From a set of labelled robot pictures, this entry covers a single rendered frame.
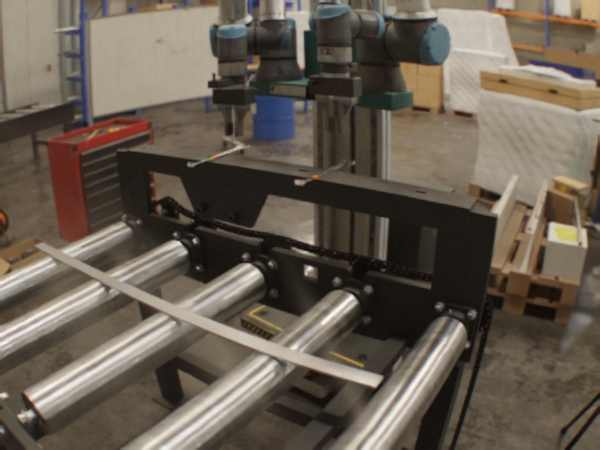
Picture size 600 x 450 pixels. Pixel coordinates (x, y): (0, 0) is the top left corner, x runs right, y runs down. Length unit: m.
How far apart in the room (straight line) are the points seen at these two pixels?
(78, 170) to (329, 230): 1.84
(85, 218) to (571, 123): 3.84
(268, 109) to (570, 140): 4.18
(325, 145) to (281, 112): 4.77
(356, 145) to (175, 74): 4.25
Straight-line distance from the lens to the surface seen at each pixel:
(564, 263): 2.90
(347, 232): 2.19
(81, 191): 3.43
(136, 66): 5.93
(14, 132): 6.42
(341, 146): 2.10
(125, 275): 1.47
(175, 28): 6.07
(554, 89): 4.32
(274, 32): 1.63
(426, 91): 9.47
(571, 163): 4.34
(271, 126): 6.86
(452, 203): 1.17
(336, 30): 1.29
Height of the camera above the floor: 1.55
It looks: 21 degrees down
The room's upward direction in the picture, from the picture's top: 1 degrees counter-clockwise
